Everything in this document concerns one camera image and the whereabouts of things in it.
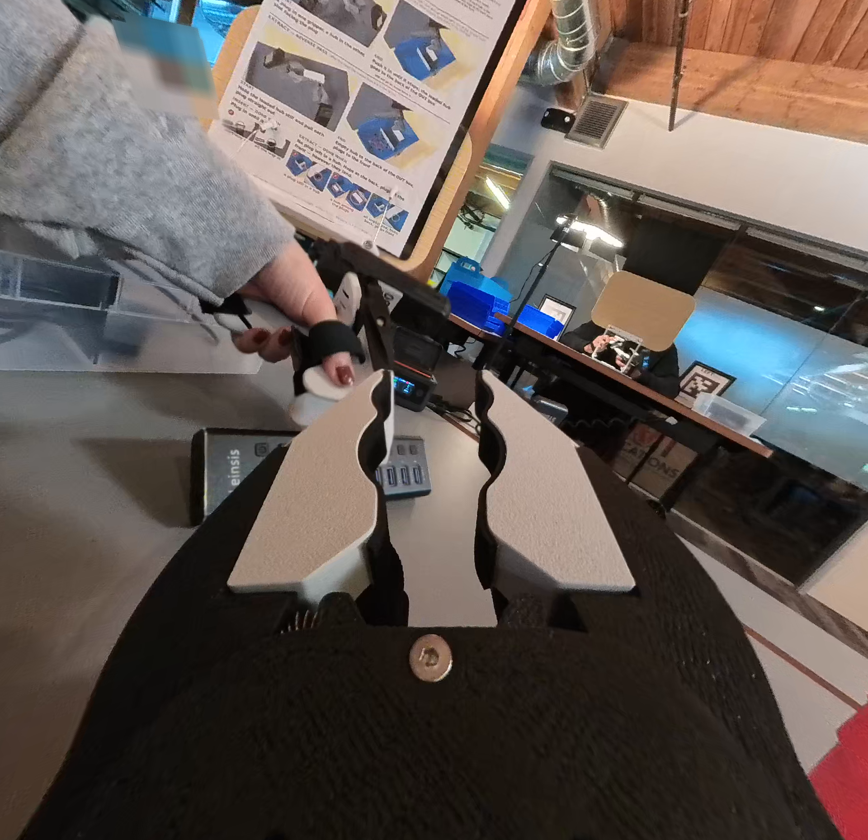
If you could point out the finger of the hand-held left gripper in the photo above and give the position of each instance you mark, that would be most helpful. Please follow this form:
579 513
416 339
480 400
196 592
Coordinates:
389 419

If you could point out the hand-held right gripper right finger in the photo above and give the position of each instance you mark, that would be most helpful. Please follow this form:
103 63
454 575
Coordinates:
556 514

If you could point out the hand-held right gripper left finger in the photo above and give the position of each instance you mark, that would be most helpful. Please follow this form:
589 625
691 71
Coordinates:
312 514

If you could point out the clear plastic organizer box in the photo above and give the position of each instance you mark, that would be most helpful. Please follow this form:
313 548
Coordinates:
68 338

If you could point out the person's left forearm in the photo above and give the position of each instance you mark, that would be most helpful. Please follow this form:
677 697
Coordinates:
135 175

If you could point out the person's left hand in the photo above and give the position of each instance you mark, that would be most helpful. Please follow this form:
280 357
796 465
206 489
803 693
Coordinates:
298 297

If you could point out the black portable power station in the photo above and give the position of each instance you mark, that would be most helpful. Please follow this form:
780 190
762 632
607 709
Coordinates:
413 352

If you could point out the blue plastic bin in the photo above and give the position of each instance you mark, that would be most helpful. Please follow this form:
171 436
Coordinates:
475 297
536 324

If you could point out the plywood poster board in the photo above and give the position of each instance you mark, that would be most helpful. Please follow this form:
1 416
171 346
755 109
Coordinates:
447 229

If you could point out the cardboard box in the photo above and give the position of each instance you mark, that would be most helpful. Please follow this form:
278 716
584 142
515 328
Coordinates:
654 463

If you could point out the long wooden table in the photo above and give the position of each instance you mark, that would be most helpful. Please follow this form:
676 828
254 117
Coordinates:
678 406

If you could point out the black tripod light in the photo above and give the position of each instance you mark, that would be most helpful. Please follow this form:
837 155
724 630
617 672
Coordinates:
569 233

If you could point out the instruction poster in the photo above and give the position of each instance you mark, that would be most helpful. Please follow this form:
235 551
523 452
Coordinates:
380 107

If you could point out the framed marker tag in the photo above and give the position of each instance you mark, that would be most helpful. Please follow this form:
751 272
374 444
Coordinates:
706 383

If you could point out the small clear container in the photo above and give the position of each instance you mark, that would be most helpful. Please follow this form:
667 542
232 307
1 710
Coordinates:
732 414

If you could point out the dark metal rod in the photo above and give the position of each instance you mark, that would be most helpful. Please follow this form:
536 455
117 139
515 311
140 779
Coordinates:
680 53

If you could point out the red orange object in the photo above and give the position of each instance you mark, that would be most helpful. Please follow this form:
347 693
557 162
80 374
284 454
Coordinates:
844 779

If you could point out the grey wall vent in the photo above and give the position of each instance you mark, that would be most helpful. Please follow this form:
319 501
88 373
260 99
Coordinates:
597 121

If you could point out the silver flexible duct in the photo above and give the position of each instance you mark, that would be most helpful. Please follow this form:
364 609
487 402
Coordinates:
573 33

